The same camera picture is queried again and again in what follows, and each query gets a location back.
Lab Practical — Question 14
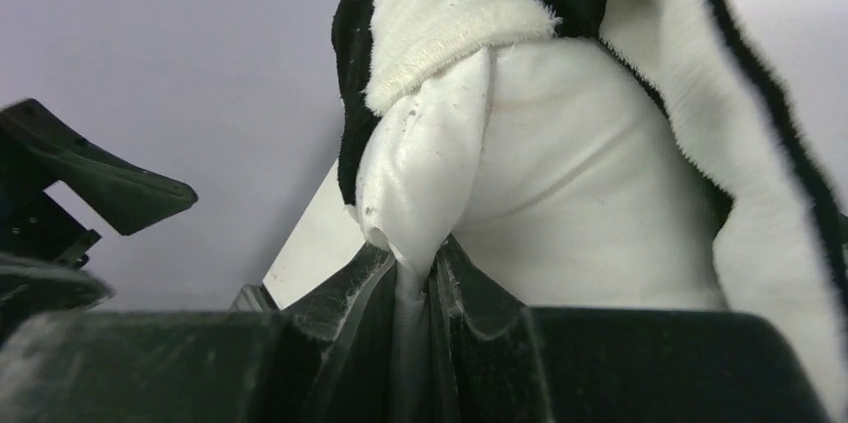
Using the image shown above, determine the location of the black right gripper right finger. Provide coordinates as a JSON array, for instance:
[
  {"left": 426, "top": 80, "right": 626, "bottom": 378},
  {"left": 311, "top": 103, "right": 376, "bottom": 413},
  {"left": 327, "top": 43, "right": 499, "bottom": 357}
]
[{"left": 429, "top": 240, "right": 827, "bottom": 422}]

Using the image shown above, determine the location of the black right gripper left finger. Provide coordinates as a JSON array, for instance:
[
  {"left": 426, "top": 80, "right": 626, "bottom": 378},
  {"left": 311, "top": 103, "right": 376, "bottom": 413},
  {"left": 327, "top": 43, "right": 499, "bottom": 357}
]
[{"left": 1, "top": 246, "right": 395, "bottom": 422}]

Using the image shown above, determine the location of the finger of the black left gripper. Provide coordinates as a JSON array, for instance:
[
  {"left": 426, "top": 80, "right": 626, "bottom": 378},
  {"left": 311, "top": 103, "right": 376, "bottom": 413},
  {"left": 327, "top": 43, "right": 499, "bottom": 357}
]
[
  {"left": 1, "top": 99, "right": 198, "bottom": 236},
  {"left": 1, "top": 255, "right": 114, "bottom": 341}
]

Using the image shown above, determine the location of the white pillow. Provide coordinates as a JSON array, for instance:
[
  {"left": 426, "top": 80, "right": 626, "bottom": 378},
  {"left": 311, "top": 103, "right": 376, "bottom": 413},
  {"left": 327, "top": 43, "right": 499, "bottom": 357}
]
[{"left": 352, "top": 35, "right": 730, "bottom": 423}]

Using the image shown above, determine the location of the black white striped pillowcase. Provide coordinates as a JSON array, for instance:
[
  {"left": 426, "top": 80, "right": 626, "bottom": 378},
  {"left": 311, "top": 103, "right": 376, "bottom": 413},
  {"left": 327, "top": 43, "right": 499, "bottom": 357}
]
[{"left": 331, "top": 0, "right": 847, "bottom": 422}]

